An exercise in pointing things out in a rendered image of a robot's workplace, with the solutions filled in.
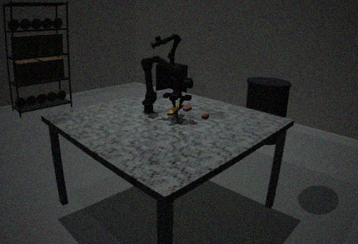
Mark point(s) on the yellow bar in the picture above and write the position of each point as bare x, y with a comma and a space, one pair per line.
174, 110

